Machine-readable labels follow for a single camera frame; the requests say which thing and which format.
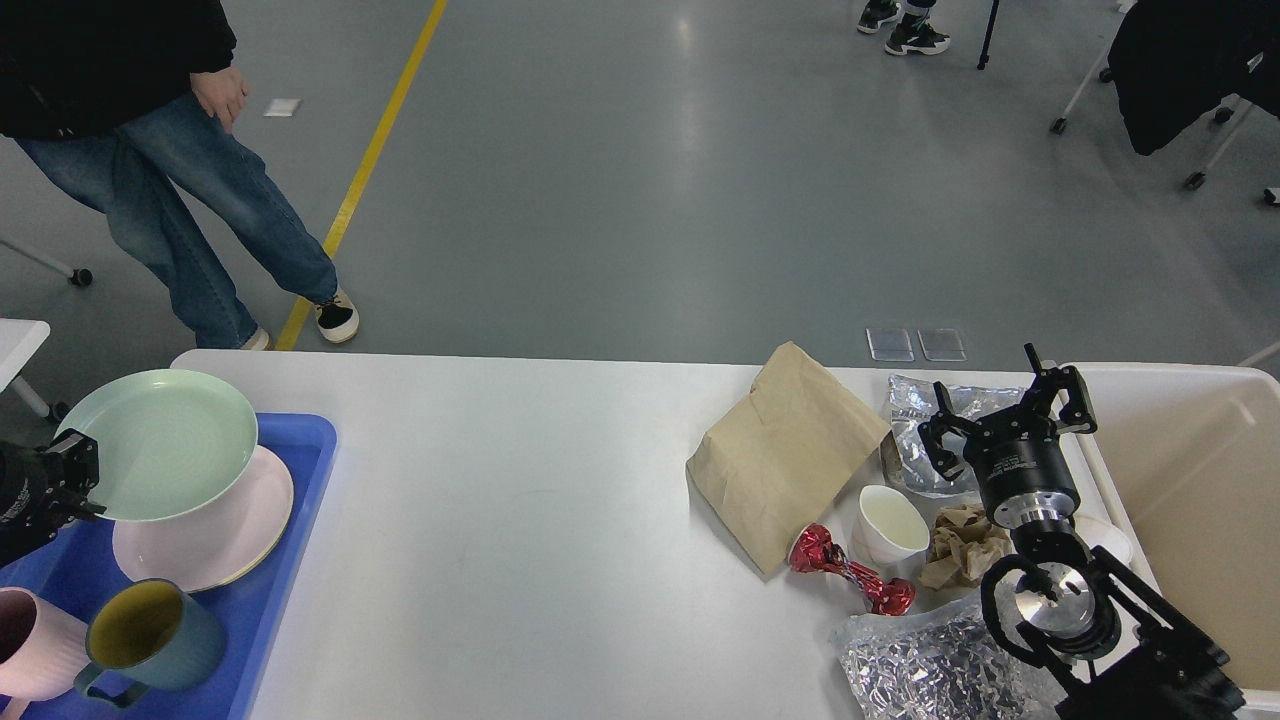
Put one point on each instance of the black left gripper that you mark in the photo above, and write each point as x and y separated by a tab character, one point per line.
29	515

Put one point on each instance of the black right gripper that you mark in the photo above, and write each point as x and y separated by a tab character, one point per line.
1020	470

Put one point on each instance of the light green plate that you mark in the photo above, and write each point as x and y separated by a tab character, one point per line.
170	441

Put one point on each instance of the pink mug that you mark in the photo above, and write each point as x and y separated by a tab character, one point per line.
43	649

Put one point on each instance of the dark teal mug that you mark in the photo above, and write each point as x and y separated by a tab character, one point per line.
151	635

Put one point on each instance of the brown paper bag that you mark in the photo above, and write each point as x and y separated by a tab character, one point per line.
775	462

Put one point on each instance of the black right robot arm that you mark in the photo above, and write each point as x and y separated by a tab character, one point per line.
1116	646

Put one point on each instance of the blue plastic tray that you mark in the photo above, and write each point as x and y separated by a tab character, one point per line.
78	573

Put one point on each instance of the crumpled brown paper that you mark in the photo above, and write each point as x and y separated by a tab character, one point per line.
965	544

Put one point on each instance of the white lid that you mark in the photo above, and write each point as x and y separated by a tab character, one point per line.
1096	532

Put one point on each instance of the white side table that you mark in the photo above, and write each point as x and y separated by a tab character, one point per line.
20	340

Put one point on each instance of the pink plate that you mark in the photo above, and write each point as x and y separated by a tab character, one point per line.
219	543

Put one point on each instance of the white paper cup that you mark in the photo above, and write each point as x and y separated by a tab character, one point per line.
888	528

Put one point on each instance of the beige plastic bin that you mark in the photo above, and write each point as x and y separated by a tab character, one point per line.
1192	454

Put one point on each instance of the red foil wrapper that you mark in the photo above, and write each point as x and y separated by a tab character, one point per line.
815	551

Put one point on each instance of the crumpled silver foil bag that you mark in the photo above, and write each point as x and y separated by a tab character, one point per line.
941	664

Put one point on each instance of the person in black and jeans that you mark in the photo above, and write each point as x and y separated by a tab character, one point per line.
128	106

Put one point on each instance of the black jacket on chair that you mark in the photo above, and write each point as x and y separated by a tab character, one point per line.
1172	62

